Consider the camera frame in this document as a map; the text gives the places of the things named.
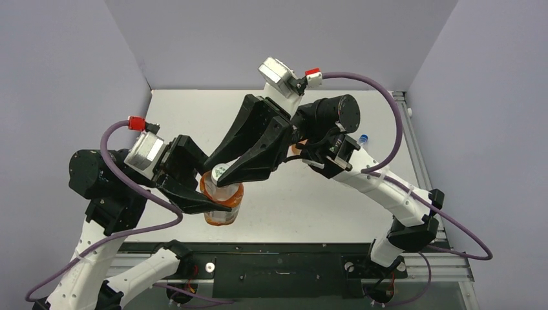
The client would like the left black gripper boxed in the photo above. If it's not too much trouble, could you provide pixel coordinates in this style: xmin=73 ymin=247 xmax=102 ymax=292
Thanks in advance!
xmin=128 ymin=133 xmax=235 ymax=207

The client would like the slim orange drink bottle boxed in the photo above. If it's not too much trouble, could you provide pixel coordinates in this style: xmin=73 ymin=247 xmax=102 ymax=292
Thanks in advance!
xmin=199 ymin=163 xmax=244 ymax=226

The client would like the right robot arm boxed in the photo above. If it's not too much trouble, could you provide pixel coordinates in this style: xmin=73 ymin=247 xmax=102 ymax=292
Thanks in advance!
xmin=205 ymin=94 xmax=443 ymax=276

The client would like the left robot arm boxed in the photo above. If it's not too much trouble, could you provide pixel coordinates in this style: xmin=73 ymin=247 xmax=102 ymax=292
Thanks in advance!
xmin=33 ymin=132 xmax=226 ymax=309

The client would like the wide orange drink bottle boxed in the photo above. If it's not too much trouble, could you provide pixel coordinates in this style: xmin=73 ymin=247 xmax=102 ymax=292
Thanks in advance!
xmin=290 ymin=143 xmax=301 ymax=155

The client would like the blue cap pepsi bottle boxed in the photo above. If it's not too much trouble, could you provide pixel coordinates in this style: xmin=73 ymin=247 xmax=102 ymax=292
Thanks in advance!
xmin=357 ymin=134 xmax=369 ymax=149

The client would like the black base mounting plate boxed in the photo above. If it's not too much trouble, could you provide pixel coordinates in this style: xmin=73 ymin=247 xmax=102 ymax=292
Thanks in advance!
xmin=166 ymin=243 xmax=408 ymax=299

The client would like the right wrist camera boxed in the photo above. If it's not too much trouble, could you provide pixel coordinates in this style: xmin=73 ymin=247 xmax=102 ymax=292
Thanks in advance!
xmin=258 ymin=57 xmax=323 ymax=117

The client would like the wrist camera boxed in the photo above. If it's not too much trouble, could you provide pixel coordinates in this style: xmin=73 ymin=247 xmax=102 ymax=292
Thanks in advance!
xmin=124 ymin=116 xmax=166 ymax=180
xmin=258 ymin=57 xmax=323 ymax=117

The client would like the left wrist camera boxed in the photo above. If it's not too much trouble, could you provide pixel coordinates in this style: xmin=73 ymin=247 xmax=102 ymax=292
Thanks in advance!
xmin=124 ymin=116 xmax=166 ymax=180

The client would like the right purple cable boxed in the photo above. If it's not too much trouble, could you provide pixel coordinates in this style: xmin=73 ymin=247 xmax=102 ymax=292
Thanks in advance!
xmin=321 ymin=72 xmax=494 ymax=309

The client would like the purple cable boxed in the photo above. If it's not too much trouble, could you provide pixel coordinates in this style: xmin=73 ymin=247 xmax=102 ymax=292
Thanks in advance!
xmin=25 ymin=120 xmax=235 ymax=310
xmin=321 ymin=72 xmax=494 ymax=309

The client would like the aluminium frame rail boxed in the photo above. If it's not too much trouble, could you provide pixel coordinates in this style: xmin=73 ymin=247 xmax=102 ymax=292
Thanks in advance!
xmin=392 ymin=91 xmax=433 ymax=190

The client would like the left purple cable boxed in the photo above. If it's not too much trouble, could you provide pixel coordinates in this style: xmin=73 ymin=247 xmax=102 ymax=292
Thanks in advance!
xmin=25 ymin=120 xmax=235 ymax=310

